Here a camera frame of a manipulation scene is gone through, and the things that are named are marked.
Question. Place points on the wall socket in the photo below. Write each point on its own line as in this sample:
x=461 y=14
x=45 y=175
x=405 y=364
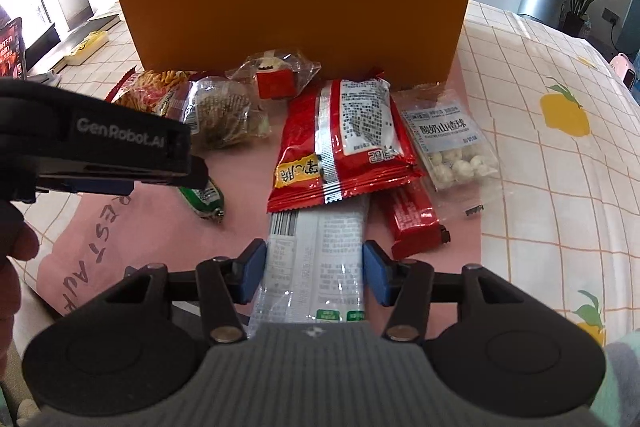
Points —
x=611 y=17

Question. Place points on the clear packet of white balls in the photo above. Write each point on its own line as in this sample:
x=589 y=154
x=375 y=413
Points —
x=450 y=142

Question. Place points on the yellow plastic box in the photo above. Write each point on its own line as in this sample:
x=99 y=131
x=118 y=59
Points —
x=87 y=47

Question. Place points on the green snack packet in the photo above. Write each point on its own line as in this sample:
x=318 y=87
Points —
x=205 y=201

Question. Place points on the white snack packet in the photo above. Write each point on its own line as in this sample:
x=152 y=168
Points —
x=320 y=257

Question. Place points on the pink paper mat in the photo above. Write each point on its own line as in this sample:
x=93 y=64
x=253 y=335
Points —
x=150 y=227

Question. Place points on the person's left hand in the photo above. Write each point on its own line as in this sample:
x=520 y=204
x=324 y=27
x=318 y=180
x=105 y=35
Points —
x=22 y=239

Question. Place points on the large red snack packet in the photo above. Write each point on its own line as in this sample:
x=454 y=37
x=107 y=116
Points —
x=305 y=147

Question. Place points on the small pink object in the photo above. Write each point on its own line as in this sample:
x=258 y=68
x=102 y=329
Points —
x=625 y=69

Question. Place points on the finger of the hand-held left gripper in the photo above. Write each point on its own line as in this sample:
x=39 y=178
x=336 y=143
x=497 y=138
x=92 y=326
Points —
x=155 y=174

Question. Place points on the clear packet with small cake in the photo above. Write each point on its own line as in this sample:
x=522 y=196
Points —
x=272 y=82

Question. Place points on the small black clip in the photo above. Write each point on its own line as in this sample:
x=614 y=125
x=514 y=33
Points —
x=473 y=210

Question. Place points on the red yellow noodle snack packet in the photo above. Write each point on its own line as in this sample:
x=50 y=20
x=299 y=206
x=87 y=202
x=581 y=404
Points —
x=152 y=94

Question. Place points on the orange cardboard box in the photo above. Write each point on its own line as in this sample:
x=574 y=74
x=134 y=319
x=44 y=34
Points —
x=300 y=17

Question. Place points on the small red bar packet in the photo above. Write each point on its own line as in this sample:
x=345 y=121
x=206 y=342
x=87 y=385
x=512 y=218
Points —
x=410 y=217

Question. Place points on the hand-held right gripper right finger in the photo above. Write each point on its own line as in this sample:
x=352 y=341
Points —
x=377 y=274

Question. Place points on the clear packet with brown bun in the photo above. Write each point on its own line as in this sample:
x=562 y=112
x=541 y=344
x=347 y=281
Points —
x=220 y=107

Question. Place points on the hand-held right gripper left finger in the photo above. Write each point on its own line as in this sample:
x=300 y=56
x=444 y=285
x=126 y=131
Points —
x=252 y=272

